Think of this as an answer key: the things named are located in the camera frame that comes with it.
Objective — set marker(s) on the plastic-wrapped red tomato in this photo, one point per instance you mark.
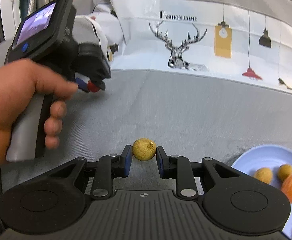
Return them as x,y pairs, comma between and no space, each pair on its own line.
94,87

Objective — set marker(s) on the white door frame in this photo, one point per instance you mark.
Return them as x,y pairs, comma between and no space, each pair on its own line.
11,10

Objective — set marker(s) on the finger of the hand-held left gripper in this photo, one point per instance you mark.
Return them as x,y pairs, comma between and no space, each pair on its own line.
82,83
101,85

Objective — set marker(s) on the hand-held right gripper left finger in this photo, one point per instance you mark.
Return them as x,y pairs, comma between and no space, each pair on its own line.
127,161

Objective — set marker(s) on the white deer print cushion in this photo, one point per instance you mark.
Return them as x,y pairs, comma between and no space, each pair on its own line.
141,55

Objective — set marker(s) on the small tan longan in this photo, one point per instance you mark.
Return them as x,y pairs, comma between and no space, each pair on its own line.
263,175
144,150
285,172

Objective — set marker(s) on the light blue plate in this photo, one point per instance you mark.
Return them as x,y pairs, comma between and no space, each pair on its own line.
260,160

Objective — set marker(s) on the person's left hand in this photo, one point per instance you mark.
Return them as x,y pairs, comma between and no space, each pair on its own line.
8,95

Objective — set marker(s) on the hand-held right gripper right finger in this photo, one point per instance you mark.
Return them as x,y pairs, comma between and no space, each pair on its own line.
160,164

